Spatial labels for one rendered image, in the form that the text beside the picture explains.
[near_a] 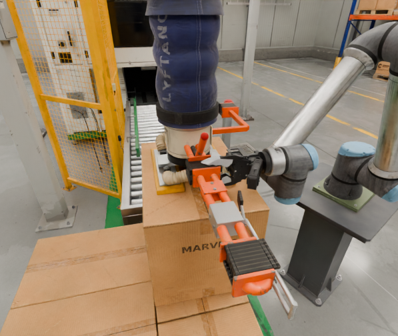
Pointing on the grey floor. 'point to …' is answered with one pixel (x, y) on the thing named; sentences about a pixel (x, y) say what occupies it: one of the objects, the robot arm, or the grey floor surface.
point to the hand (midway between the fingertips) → (205, 173)
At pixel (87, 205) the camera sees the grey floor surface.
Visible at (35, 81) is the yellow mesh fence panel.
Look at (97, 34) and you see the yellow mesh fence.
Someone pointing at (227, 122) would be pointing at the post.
